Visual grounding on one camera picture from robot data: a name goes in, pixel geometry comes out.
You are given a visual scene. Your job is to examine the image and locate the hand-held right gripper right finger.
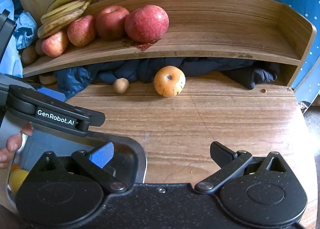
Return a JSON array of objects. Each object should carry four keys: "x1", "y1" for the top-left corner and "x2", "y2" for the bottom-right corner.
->
[{"x1": 194, "y1": 141, "x2": 293, "y2": 194}]

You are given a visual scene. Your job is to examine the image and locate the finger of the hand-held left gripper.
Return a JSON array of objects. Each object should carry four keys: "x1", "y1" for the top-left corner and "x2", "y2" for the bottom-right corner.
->
[
  {"x1": 37, "y1": 87, "x2": 66, "y2": 101},
  {"x1": 32, "y1": 94, "x2": 106, "y2": 137}
]

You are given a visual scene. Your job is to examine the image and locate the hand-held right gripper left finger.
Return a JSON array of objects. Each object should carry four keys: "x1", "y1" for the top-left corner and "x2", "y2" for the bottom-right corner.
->
[{"x1": 31, "y1": 142, "x2": 129, "y2": 194}]

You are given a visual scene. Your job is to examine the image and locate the metal tray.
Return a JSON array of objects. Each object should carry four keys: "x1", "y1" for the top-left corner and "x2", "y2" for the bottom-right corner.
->
[{"x1": 5, "y1": 130, "x2": 147, "y2": 210}]

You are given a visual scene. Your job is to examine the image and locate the yellow lemon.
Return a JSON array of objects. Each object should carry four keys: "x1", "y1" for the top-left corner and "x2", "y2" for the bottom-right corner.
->
[{"x1": 9, "y1": 169, "x2": 29, "y2": 195}]

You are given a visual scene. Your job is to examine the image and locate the person's left hand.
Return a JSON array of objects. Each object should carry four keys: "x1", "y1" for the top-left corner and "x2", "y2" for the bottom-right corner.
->
[{"x1": 0, "y1": 123, "x2": 33, "y2": 170}]

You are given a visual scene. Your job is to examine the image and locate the flat round biscuit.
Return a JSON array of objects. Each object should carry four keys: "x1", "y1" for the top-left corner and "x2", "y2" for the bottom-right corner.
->
[{"x1": 39, "y1": 72, "x2": 58, "y2": 86}]

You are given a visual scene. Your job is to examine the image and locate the light blue cloth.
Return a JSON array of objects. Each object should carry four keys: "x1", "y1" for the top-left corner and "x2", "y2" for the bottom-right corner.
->
[{"x1": 0, "y1": 0, "x2": 24, "y2": 78}]

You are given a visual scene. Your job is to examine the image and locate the brown kiwi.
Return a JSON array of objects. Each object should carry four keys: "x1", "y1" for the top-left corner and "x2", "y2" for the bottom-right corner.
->
[
  {"x1": 21, "y1": 45, "x2": 39, "y2": 64},
  {"x1": 35, "y1": 38, "x2": 47, "y2": 56}
]

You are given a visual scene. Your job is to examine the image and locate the red apple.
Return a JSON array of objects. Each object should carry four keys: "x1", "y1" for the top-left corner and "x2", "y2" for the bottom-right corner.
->
[
  {"x1": 95, "y1": 5, "x2": 131, "y2": 40},
  {"x1": 67, "y1": 15, "x2": 97, "y2": 47},
  {"x1": 41, "y1": 30, "x2": 69, "y2": 57},
  {"x1": 124, "y1": 5, "x2": 169, "y2": 43}
]

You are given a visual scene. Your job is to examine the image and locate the small tan round fruit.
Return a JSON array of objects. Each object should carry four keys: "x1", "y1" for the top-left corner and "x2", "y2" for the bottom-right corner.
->
[{"x1": 113, "y1": 78, "x2": 130, "y2": 94}]

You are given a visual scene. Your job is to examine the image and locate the blue shoe cover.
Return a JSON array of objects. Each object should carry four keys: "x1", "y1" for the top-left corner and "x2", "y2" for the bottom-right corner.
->
[{"x1": 12, "y1": 12, "x2": 38, "y2": 49}]

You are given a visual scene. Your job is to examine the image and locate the brown overripe banana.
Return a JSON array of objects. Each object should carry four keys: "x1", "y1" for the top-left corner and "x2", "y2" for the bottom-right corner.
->
[{"x1": 37, "y1": 9, "x2": 84, "y2": 39}]

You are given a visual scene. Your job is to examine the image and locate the orange yellow round fruit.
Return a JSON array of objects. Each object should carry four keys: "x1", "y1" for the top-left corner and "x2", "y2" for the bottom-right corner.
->
[{"x1": 154, "y1": 66, "x2": 186, "y2": 98}]

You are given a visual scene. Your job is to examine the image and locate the dark blue jacket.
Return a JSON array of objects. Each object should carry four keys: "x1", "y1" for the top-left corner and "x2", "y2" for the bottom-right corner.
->
[{"x1": 55, "y1": 57, "x2": 281, "y2": 100}]

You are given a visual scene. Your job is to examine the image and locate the curved wooden shelf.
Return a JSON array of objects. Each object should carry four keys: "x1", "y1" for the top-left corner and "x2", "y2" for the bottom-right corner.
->
[{"x1": 22, "y1": 0, "x2": 317, "y2": 87}]

